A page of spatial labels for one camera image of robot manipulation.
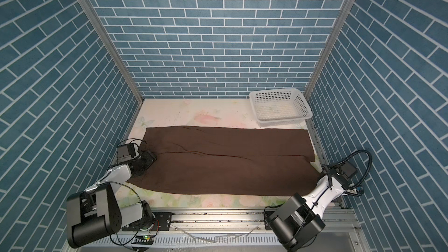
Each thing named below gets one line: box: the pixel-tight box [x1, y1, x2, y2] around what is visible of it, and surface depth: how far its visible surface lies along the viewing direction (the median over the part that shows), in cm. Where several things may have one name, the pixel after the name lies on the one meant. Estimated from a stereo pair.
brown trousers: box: [126, 126, 322, 196], surface depth 93 cm
